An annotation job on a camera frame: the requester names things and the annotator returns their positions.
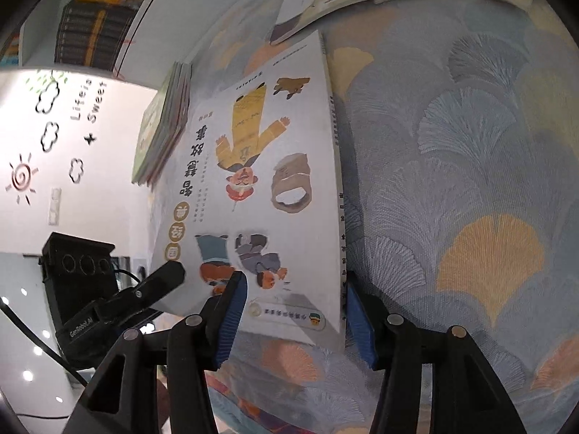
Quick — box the neat stack of books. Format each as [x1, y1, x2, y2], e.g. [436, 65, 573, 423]
[131, 61, 194, 188]

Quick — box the leaf-patterned tablecloth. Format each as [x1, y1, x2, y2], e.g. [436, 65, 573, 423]
[149, 0, 579, 434]

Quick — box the white book with yellow figure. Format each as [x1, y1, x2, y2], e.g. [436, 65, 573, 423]
[149, 30, 347, 354]

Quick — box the row of black-spined books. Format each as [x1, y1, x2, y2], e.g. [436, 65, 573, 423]
[54, 2, 145, 72]

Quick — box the black lettering wall decal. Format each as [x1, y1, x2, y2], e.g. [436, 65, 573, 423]
[70, 77, 109, 125]

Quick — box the red sun wall decal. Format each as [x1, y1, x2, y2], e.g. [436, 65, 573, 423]
[4, 151, 41, 206]

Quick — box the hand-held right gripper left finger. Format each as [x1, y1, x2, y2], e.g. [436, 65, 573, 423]
[63, 270, 249, 434]

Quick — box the black cable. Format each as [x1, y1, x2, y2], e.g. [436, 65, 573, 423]
[0, 303, 91, 387]

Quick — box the white wall switch panel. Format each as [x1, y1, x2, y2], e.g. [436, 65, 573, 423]
[47, 187, 63, 227]

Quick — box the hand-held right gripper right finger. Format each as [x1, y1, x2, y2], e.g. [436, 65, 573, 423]
[345, 280, 528, 434]

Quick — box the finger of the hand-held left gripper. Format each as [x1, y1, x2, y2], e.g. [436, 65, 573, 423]
[95, 261, 186, 326]

